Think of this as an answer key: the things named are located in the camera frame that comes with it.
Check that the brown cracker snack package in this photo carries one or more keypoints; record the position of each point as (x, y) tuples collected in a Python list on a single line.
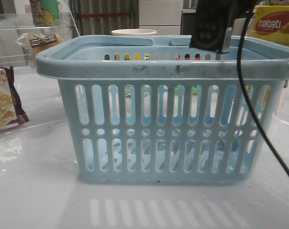
[(11, 112)]

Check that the packaged bread clear wrapper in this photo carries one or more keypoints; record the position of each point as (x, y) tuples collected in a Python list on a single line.
[(37, 43)]

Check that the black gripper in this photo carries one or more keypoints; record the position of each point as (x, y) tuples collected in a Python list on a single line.
[(214, 22)]

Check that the green cartoon snack bag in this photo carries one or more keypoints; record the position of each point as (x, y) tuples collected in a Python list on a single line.
[(44, 12)]

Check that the white cabinet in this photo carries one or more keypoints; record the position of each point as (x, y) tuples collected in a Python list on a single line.
[(163, 16)]

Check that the light blue plastic basket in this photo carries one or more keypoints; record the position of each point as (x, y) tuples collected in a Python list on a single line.
[(152, 109)]

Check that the clear acrylic left shelf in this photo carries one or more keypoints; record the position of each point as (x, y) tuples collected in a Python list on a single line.
[(14, 25)]

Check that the yellow nabati wafer box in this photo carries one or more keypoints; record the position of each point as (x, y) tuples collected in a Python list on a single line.
[(271, 23)]

